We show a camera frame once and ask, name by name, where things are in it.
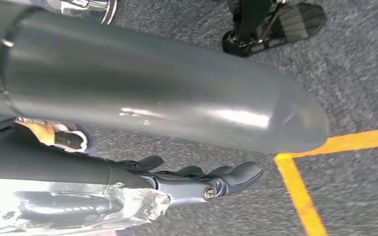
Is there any shiny chrome curved part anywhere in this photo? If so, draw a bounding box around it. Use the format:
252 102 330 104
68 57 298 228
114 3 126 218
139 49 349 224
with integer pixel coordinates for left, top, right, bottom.
44 0 119 26

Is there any yellow floor tape outline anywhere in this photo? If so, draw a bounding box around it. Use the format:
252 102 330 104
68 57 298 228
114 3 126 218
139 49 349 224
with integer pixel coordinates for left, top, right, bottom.
274 126 378 236

